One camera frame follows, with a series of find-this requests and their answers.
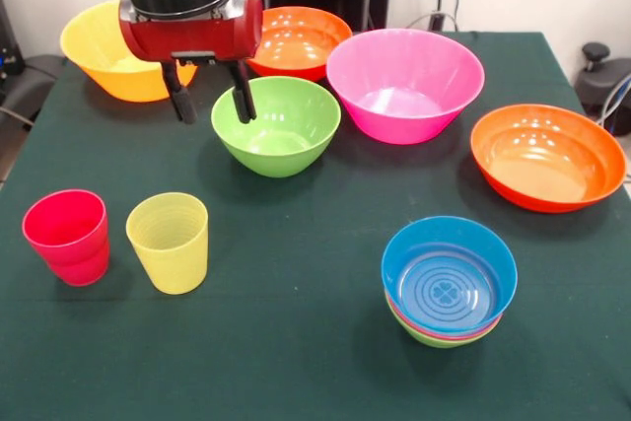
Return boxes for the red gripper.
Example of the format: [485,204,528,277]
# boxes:
[117,0,265,125]

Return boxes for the large green bowl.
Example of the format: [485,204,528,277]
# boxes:
[210,76,342,178]

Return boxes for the small red bowl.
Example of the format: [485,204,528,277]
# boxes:
[384,290,505,342]

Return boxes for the blue bowl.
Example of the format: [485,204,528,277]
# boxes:
[380,215,519,334]

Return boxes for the small green bowl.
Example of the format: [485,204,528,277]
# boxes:
[386,302,502,349]

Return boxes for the orange shallow bowl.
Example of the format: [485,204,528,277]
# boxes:
[469,104,628,214]
[245,6,354,84]

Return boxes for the large yellow-orange bowl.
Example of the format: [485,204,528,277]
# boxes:
[59,0,199,104]

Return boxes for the yellow cup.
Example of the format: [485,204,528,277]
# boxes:
[125,192,210,296]

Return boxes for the dark grey seat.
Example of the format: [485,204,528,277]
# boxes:
[0,53,68,129]

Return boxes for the large pink bowl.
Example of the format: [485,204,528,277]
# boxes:
[325,29,487,146]

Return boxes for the red cup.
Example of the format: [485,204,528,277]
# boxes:
[22,188,109,269]
[44,239,111,288]

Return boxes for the black equipment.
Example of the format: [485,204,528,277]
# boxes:
[0,0,26,77]

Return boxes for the dark green tablecloth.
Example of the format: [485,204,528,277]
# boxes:
[0,31,631,421]

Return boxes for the black knob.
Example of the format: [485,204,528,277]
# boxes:
[581,42,611,78]

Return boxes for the black round base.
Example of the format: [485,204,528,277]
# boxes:
[574,58,631,119]

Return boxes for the light cables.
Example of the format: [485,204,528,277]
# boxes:
[595,73,631,134]

